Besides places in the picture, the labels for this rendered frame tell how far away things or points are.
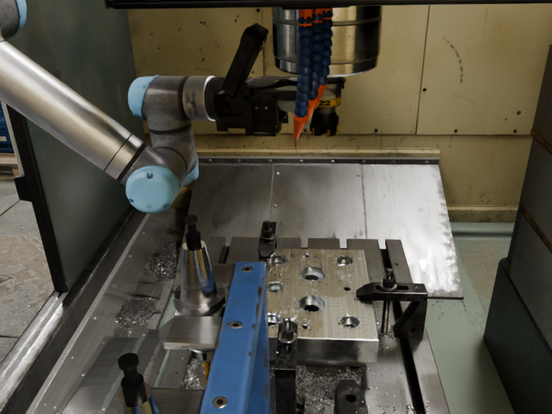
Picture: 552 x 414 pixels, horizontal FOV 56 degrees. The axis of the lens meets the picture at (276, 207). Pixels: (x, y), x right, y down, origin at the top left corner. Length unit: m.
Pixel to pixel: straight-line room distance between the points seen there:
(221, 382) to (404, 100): 1.51
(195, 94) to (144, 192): 0.18
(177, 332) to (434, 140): 1.52
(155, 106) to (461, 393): 0.97
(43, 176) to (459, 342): 1.14
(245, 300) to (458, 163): 1.51
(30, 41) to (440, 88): 1.28
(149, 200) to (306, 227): 1.01
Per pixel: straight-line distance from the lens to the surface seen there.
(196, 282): 0.61
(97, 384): 1.31
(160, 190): 0.81
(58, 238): 1.40
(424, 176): 1.96
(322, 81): 0.67
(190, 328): 0.61
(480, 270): 1.92
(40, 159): 1.32
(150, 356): 1.33
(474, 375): 1.46
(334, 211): 1.81
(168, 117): 0.92
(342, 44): 0.74
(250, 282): 0.65
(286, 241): 1.36
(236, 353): 0.56
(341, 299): 1.02
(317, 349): 0.95
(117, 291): 1.66
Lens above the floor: 1.60
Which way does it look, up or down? 27 degrees down
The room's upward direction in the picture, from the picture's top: 1 degrees counter-clockwise
